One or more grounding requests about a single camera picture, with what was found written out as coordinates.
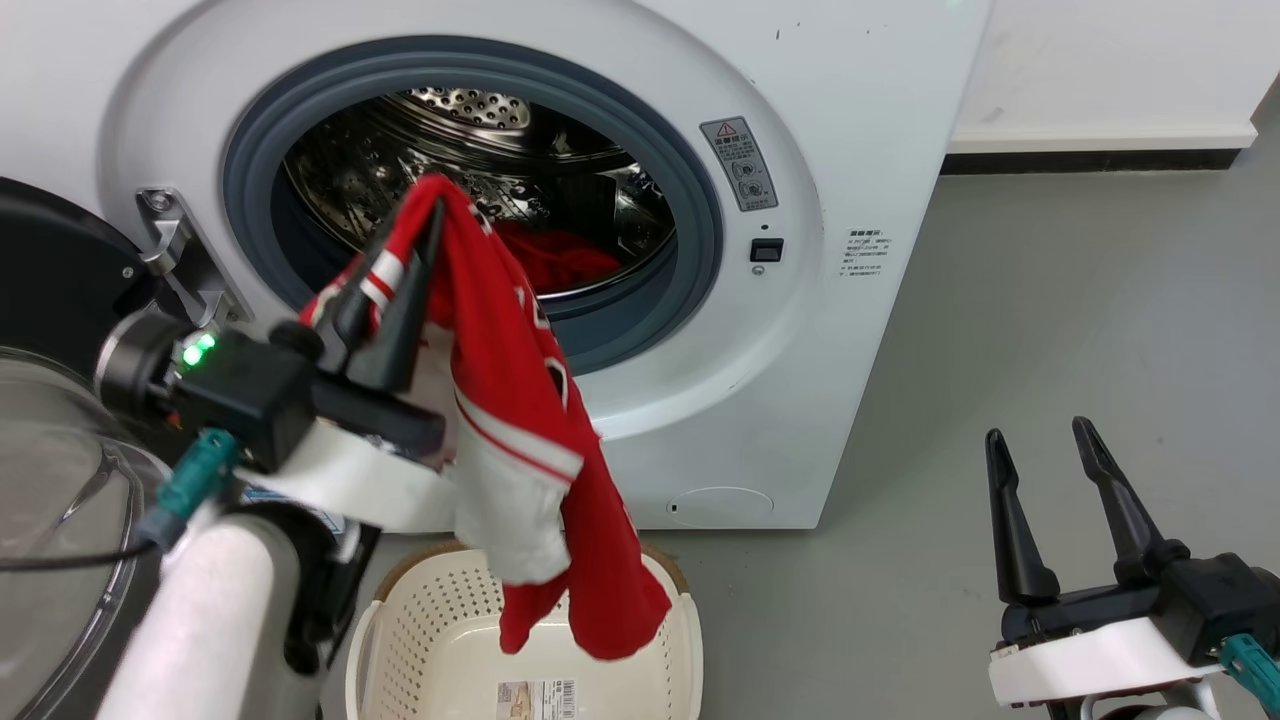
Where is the steel washing machine drum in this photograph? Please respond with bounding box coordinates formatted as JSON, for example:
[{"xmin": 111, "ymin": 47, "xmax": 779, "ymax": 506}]
[{"xmin": 283, "ymin": 87, "xmax": 678, "ymax": 301}]

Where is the white front-load washing machine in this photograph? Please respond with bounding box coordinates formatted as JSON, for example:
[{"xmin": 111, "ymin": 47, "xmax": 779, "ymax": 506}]
[{"xmin": 0, "ymin": 0, "xmax": 996, "ymax": 531}]

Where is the round glass washing machine door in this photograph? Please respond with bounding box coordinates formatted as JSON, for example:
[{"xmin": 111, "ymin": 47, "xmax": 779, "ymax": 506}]
[{"xmin": 0, "ymin": 175, "xmax": 176, "ymax": 720}]

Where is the teal arm cable plug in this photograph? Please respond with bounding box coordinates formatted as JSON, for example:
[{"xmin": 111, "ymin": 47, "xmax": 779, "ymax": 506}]
[
  {"xmin": 138, "ymin": 430, "xmax": 243, "ymax": 553},
  {"xmin": 1220, "ymin": 634, "xmax": 1280, "ymax": 717}
]

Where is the small printed text label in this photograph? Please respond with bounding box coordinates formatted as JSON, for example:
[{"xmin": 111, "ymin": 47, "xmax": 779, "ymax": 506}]
[{"xmin": 840, "ymin": 228, "xmax": 894, "ymax": 279}]

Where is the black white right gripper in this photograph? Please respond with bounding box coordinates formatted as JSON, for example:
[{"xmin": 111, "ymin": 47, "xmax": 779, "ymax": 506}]
[{"xmin": 984, "ymin": 416, "xmax": 1280, "ymax": 711}]

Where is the metal door hinge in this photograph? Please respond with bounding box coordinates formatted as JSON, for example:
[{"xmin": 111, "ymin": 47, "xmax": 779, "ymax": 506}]
[{"xmin": 135, "ymin": 185, "xmax": 251, "ymax": 333}]

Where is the black and white wall baseboard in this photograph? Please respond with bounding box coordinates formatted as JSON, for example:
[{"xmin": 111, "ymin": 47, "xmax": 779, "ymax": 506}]
[{"xmin": 940, "ymin": 122, "xmax": 1259, "ymax": 177}]

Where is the red and white jersey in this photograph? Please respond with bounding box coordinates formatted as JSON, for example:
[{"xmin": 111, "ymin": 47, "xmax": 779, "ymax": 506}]
[{"xmin": 300, "ymin": 172, "xmax": 673, "ymax": 661}]

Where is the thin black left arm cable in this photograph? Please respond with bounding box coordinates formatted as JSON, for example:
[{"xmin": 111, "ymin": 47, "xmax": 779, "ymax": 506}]
[{"xmin": 0, "ymin": 540, "xmax": 161, "ymax": 573}]

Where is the plain red garment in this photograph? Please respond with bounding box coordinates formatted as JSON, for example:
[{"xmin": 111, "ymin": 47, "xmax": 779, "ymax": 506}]
[{"xmin": 490, "ymin": 220, "xmax": 626, "ymax": 298}]

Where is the grey warning sticker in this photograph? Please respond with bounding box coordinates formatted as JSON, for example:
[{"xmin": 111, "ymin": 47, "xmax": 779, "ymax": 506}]
[{"xmin": 699, "ymin": 117, "xmax": 779, "ymax": 213}]

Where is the cream perforated laundry basket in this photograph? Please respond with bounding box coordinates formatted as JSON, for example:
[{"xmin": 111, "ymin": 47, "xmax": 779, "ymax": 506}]
[{"xmin": 345, "ymin": 540, "xmax": 704, "ymax": 720}]

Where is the barcode label on basket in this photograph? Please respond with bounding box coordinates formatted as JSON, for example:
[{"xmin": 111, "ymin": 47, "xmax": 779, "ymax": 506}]
[{"xmin": 497, "ymin": 680, "xmax": 578, "ymax": 720}]

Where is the teal left arm cable plug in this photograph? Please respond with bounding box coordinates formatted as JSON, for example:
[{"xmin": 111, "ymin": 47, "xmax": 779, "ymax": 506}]
[{"xmin": 138, "ymin": 430, "xmax": 243, "ymax": 553}]

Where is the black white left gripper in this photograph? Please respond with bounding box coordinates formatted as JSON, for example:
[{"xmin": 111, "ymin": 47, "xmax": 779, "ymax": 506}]
[{"xmin": 170, "ymin": 198, "xmax": 471, "ymax": 533}]

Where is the teal right arm cable plug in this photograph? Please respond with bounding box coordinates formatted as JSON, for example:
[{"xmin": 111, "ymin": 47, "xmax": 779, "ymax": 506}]
[{"xmin": 1220, "ymin": 634, "xmax": 1280, "ymax": 717}]

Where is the grey rubber door gasket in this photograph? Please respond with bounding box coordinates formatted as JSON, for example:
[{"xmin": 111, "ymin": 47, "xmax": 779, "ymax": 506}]
[{"xmin": 222, "ymin": 37, "xmax": 724, "ymax": 378}]

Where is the round drain filter cover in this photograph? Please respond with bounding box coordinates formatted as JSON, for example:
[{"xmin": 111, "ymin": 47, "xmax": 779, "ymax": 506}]
[{"xmin": 667, "ymin": 486, "xmax": 775, "ymax": 528}]

